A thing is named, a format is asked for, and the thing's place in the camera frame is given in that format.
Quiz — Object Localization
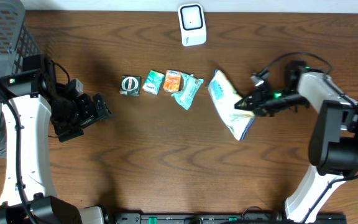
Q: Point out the orange tissue pack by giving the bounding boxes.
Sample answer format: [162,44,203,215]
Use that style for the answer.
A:
[163,70,181,93]

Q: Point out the white barcode scanner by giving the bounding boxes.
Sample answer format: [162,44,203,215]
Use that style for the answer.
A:
[177,3,207,47]

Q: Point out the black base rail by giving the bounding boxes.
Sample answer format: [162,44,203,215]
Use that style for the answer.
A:
[114,212,347,224]

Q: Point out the dark green round-label box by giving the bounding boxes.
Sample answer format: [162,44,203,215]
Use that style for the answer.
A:
[119,75,141,96]

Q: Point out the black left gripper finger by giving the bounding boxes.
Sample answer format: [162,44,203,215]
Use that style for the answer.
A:
[93,93,114,120]
[79,119,96,128]

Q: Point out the teal tissue pack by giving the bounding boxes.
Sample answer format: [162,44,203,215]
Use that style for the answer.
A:
[142,70,165,95]

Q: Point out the yellow snack chip bag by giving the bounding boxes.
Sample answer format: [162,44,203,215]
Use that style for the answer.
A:
[208,69,255,141]

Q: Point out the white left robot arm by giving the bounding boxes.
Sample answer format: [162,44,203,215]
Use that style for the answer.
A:
[0,54,114,223]

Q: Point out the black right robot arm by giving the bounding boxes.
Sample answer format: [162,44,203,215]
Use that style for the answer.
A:
[234,60,358,223]

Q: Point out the mint green pack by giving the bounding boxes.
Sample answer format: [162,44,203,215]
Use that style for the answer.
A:
[171,73,204,110]

